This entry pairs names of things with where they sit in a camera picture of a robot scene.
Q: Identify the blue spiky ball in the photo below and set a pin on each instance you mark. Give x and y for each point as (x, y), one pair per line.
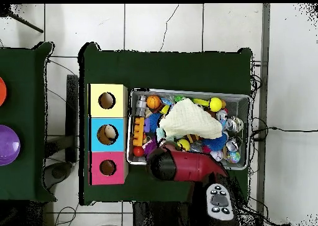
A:
(154, 120)

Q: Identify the green spiky ball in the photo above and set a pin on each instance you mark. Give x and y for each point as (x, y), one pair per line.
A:
(178, 98)

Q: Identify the orange bowl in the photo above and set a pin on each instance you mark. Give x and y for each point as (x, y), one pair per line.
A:
(2, 92)

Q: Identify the clear mesh bin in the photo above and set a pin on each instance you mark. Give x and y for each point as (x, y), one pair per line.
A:
(239, 104)

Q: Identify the large yellow ball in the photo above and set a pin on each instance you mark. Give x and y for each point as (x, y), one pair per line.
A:
(215, 104)

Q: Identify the purple spiky toy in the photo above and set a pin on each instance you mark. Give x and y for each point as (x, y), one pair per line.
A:
(150, 146)

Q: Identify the light teal waffle cloth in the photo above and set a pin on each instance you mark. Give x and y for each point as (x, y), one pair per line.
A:
(160, 133)

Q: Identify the orange toy basketball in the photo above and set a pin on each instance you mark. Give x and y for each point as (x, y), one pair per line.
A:
(154, 101)

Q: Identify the dark green side table cloth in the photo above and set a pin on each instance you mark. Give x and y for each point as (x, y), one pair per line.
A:
(24, 136)

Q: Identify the cream waffle cloth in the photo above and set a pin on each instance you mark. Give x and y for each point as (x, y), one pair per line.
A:
(188, 119)

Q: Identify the orange building block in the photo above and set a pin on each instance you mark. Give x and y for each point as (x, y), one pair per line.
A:
(138, 134)

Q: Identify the wooden box with three holes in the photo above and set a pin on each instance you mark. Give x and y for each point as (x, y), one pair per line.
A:
(116, 141)

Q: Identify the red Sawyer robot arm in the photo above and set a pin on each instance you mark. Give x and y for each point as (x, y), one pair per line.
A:
(188, 165)

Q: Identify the purple bowl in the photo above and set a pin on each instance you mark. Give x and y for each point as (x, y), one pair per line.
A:
(8, 145)

